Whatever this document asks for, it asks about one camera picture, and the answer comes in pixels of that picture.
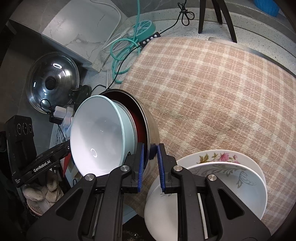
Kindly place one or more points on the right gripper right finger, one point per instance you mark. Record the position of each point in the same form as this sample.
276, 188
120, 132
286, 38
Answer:
168, 168

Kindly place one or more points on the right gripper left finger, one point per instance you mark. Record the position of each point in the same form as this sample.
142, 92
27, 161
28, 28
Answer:
133, 182

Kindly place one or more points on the white grey-leaf bowl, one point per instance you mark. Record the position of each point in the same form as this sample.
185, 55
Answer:
217, 201

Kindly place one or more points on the large steel bowl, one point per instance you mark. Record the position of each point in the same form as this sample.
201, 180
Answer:
147, 128

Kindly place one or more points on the light blue ceramic bowl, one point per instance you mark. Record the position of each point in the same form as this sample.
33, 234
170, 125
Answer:
102, 135

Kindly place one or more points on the white floral plate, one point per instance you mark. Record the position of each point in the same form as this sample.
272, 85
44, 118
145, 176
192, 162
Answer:
221, 156

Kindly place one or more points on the left gloved hand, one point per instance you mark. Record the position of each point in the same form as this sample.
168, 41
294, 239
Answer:
41, 198

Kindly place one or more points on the white charger adapter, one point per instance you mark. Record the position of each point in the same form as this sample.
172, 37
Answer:
65, 114

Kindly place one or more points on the steel pot lid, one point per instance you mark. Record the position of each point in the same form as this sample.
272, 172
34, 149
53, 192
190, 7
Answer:
50, 81

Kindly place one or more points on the dark green object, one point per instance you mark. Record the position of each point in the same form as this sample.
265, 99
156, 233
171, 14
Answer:
82, 93

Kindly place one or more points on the plaid beige cloth mat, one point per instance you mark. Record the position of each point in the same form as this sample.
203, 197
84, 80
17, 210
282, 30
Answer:
206, 95

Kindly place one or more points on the teal round power strip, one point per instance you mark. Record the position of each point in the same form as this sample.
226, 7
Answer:
145, 28

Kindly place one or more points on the black tripod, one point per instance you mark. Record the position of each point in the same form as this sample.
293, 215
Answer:
220, 9

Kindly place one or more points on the blue plastic cup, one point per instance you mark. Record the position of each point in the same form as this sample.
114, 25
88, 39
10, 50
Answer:
267, 6

